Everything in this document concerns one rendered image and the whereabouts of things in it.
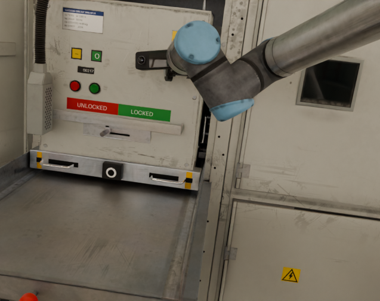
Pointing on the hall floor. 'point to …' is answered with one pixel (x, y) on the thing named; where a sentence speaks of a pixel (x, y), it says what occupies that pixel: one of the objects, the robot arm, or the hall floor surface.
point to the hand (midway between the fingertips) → (164, 68)
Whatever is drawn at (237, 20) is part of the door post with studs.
